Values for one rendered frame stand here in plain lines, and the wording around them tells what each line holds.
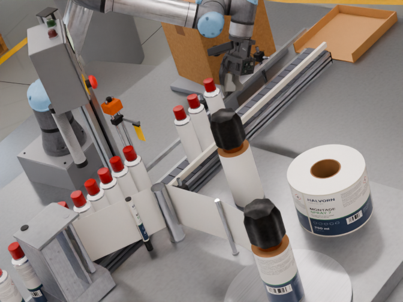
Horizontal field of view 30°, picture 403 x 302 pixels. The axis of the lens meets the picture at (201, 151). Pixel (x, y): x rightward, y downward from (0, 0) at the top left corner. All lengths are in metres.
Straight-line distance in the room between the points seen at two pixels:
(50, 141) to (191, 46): 0.60
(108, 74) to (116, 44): 1.66
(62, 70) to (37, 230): 0.41
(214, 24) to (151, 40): 3.01
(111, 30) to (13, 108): 0.86
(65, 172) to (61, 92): 0.56
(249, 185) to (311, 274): 0.34
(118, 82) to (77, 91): 1.07
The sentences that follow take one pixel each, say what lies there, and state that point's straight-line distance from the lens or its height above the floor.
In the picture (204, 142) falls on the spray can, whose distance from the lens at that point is 2.34.
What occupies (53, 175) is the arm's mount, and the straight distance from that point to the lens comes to 2.56.
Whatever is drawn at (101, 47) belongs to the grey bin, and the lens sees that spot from 4.80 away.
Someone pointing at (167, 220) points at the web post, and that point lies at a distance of 2.04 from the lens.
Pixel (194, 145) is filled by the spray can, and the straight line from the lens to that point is 2.29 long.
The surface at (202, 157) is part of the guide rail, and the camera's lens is 2.31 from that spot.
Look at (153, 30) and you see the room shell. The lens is 5.36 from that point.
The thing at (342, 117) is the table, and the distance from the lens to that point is 2.45.
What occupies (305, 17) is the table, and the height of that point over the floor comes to 0.83.
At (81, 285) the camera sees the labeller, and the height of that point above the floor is 0.96.
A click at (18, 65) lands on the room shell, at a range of 5.64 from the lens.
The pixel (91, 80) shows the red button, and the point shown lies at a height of 1.34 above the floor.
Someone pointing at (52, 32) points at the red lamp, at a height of 1.49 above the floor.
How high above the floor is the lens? 2.23
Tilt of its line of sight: 34 degrees down
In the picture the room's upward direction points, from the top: 19 degrees counter-clockwise
